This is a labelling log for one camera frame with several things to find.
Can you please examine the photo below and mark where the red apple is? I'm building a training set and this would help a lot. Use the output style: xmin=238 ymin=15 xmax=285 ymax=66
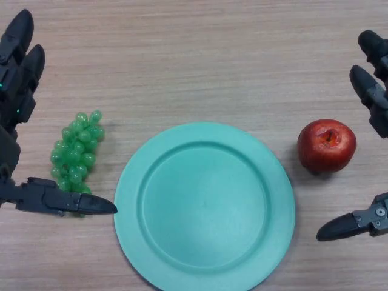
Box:
xmin=296 ymin=118 xmax=358 ymax=174

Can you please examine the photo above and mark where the green round plate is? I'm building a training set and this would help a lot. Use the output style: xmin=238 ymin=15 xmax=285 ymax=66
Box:
xmin=113 ymin=121 xmax=296 ymax=291

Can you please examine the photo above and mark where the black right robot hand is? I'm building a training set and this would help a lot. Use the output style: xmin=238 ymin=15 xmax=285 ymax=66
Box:
xmin=316 ymin=30 xmax=388 ymax=243

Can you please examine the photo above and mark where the green grape bunch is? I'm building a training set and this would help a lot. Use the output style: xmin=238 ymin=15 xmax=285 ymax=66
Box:
xmin=50 ymin=110 xmax=106 ymax=218

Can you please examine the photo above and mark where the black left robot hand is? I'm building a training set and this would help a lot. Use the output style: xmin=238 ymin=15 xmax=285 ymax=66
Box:
xmin=0 ymin=8 xmax=118 ymax=217

